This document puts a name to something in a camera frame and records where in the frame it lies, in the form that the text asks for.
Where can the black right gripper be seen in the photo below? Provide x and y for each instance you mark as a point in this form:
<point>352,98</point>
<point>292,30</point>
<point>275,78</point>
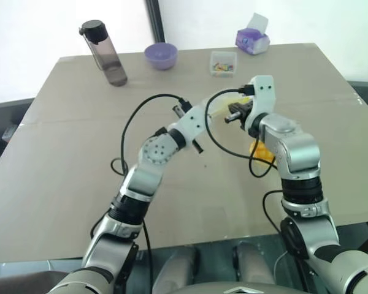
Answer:
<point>246,114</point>

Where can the dark shelf with clutter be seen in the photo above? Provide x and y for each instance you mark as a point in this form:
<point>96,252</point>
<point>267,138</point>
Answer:
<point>3,128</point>

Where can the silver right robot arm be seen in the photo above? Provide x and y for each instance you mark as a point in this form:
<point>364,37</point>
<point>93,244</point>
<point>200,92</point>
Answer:
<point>297,150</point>

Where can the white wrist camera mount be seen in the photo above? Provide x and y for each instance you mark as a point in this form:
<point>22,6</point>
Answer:
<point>191,119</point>
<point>263,92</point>

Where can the black upright pole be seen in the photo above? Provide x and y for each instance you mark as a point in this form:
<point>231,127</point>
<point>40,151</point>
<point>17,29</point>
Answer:
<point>157,21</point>

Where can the purple plastic bowl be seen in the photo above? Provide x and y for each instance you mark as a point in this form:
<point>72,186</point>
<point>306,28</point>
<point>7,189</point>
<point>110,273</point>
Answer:
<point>161,56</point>

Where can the orange snack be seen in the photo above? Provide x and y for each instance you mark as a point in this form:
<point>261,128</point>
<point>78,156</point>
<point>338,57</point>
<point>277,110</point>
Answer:
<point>259,153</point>

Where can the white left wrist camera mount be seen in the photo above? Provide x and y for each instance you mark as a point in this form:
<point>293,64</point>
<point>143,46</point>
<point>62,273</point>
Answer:
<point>191,119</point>

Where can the clear box with colourful bits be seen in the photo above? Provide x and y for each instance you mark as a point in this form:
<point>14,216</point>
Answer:
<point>223,65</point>

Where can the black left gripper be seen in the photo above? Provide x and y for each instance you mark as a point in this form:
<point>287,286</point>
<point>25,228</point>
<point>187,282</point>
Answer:
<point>180,108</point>

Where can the smoky grey water bottle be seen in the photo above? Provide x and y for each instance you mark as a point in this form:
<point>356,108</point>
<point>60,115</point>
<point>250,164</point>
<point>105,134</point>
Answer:
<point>108,58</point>

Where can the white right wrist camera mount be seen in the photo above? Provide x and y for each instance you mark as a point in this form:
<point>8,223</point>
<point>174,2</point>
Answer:
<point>263,92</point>

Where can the clear plastic bag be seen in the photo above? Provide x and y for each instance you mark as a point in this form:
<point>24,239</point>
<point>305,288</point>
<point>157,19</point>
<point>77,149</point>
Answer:
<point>222,105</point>

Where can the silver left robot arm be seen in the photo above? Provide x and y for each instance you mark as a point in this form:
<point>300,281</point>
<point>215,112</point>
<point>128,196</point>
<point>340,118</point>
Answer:
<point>141,180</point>

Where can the grey robot torso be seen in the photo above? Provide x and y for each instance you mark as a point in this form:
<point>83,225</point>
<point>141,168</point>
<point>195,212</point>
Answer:
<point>230,286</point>

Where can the purple tissue pack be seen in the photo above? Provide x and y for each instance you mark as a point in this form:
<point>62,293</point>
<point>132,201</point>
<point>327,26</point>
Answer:
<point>254,41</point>

